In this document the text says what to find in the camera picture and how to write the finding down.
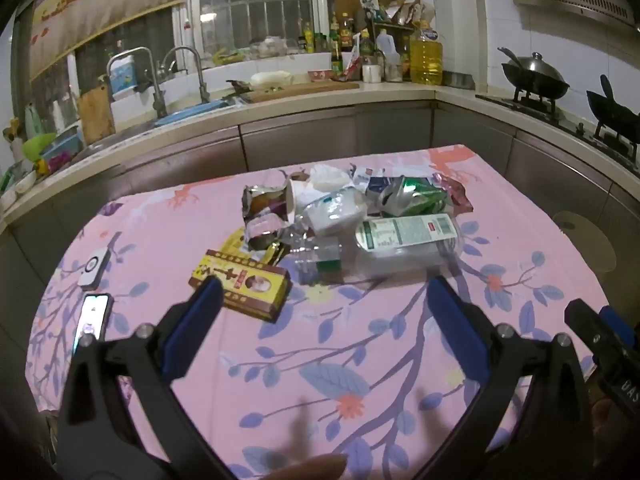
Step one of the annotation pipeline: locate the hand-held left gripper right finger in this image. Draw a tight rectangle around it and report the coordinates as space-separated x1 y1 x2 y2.
426 275 596 480

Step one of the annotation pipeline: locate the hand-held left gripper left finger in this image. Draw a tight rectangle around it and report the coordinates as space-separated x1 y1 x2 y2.
57 276 236 480

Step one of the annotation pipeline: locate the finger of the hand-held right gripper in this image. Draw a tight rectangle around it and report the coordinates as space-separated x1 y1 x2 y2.
564 299 640 358

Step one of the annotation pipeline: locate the yellow red cardboard box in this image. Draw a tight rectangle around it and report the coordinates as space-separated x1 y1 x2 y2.
189 249 293 323

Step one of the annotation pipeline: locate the yellow packet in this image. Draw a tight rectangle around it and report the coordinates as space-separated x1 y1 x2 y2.
220 229 281 267

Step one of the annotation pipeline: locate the clear bottle with green label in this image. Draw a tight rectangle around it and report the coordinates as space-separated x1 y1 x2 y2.
340 212 463 281

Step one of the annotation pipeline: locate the maroon foil wrapper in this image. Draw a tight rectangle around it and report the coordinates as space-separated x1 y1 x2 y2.
432 172 473 213

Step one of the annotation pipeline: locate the green foil wrapper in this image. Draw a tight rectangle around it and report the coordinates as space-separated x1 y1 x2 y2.
382 176 453 217

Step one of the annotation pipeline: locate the silver brown foil wrapper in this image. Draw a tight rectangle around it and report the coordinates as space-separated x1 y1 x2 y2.
242 182 296 251

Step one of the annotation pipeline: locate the crushed clear plastic bottle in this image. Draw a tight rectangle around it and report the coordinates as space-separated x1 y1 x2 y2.
287 222 351 286

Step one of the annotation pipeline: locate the blue white wrapper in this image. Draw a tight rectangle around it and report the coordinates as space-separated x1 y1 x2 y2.
350 165 396 208

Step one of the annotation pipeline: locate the white tissue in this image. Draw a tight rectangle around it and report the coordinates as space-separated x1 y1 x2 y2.
310 164 353 193

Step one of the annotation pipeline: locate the person's left hand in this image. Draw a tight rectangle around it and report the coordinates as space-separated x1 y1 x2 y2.
269 454 350 480

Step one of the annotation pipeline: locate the pink floral tablecloth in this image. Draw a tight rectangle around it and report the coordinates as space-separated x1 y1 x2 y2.
31 144 623 480

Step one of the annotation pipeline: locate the smartphone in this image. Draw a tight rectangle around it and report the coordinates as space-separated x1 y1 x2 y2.
72 294 115 356

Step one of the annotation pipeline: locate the small white device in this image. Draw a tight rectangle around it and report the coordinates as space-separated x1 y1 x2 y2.
77 249 112 288

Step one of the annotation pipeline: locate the black gas stove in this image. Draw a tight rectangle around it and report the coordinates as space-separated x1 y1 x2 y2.
475 87 640 167

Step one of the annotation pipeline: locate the black frying pan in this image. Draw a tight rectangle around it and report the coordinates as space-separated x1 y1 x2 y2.
586 75 640 136

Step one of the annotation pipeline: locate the blue basin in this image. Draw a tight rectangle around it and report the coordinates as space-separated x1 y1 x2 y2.
154 100 228 127

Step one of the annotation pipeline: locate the upright wooden cutting board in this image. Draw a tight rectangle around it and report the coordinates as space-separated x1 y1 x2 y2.
76 85 117 145

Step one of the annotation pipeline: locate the green plastic scoop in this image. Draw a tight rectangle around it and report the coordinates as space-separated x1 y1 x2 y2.
22 132 58 158

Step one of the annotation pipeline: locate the black wok with lid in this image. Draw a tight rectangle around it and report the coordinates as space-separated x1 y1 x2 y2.
497 47 571 101

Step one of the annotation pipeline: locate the tall steel faucet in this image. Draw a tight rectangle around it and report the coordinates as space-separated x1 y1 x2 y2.
161 45 211 106
106 46 168 118

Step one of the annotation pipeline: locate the white vegetable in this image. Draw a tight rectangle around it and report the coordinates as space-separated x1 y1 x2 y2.
250 71 293 88

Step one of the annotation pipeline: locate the flat wooden cutting board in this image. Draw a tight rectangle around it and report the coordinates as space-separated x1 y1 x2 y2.
245 80 361 105

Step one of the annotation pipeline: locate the blue white box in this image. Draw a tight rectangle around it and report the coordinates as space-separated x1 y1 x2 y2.
109 55 137 94

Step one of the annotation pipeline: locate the large cooking oil bottle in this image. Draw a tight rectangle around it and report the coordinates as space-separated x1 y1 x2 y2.
410 20 445 86

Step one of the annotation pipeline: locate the white plastic jug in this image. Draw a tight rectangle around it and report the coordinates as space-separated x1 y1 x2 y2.
375 30 401 81

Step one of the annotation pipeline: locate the row of sauce bottles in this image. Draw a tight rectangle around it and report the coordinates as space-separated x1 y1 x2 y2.
299 10 376 77

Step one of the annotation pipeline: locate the spice rack with packets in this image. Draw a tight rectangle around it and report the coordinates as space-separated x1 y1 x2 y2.
357 0 437 27

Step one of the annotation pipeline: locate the barred window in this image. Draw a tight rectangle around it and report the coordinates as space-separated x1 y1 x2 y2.
185 0 331 58

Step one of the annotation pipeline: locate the printed roller blind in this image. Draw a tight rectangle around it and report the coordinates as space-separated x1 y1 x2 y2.
27 0 187 80

